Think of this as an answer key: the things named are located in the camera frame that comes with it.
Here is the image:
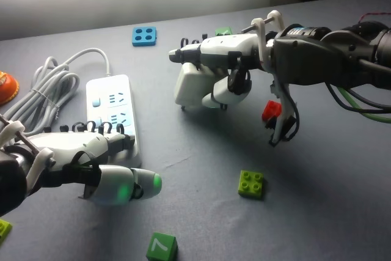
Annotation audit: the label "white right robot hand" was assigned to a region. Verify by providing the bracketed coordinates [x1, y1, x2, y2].
[167, 30, 261, 112]

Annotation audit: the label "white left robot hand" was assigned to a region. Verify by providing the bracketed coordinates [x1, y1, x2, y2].
[27, 122, 163, 207]

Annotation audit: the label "white charger adapter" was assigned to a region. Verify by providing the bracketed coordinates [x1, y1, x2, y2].
[174, 63, 216, 111]

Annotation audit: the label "white power strip blue sockets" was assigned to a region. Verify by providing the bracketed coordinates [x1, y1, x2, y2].
[86, 74, 144, 167]

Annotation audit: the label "green block with white mark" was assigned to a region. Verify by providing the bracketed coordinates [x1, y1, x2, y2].
[214, 26, 235, 37]

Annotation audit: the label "red toy brick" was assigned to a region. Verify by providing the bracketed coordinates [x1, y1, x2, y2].
[261, 100, 282, 123]

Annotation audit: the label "blue block with four holes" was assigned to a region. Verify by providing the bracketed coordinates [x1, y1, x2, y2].
[131, 25, 158, 47]

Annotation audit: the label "orange toy with yellow top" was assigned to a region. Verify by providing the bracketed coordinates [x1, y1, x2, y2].
[0, 70, 20, 106]

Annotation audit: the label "lime green toy brick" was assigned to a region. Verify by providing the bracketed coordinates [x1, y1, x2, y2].
[0, 218, 13, 245]
[238, 170, 265, 200]

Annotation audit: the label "grey table cloth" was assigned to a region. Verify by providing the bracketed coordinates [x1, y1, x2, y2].
[0, 0, 391, 261]

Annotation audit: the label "green cube with number seven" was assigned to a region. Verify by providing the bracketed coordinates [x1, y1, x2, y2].
[145, 232, 178, 261]

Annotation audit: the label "white power strip cord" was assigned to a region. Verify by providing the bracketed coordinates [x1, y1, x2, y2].
[5, 47, 111, 130]

